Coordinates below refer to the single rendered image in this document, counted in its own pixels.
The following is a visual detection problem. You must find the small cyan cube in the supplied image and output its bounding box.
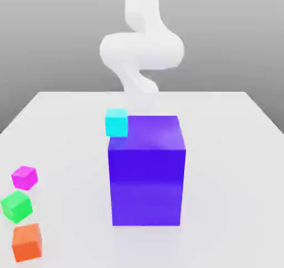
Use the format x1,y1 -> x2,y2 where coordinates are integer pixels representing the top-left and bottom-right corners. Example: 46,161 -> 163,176
104,108 -> 129,138

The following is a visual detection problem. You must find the small magenta cube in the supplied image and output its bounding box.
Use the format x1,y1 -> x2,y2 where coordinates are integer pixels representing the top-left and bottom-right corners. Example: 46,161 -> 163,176
11,165 -> 39,191

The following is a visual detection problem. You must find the small green cube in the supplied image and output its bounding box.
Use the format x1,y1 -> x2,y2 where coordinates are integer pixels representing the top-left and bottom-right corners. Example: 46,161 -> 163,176
0,190 -> 34,224

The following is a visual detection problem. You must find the small orange cube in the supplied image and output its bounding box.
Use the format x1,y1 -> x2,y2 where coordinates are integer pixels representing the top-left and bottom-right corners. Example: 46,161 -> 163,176
11,223 -> 43,263

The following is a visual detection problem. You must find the large purple box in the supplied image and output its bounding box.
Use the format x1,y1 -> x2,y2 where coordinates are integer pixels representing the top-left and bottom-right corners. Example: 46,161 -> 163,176
107,115 -> 186,227

